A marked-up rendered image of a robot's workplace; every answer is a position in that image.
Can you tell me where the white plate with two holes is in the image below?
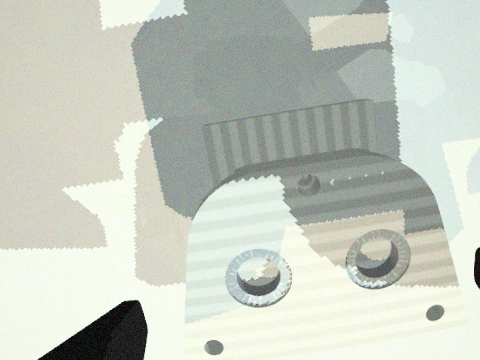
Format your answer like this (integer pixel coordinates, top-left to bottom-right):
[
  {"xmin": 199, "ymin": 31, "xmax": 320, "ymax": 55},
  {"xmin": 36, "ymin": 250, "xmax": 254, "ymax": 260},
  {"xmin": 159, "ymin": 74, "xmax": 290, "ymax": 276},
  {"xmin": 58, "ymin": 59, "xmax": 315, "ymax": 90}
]
[{"xmin": 183, "ymin": 148, "xmax": 468, "ymax": 360}]

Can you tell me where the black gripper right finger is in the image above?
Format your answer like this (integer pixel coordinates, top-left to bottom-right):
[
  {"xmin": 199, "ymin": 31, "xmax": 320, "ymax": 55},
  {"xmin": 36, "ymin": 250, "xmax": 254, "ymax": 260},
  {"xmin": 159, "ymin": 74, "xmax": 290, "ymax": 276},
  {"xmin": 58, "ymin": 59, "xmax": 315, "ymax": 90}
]
[{"xmin": 473, "ymin": 247, "xmax": 480, "ymax": 289}]

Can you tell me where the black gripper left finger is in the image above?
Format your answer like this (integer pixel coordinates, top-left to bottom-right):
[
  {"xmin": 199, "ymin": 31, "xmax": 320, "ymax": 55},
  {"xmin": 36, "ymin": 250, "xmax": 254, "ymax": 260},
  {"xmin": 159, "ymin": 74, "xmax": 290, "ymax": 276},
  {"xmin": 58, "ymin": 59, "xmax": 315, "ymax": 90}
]
[{"xmin": 37, "ymin": 300, "xmax": 148, "ymax": 360}]

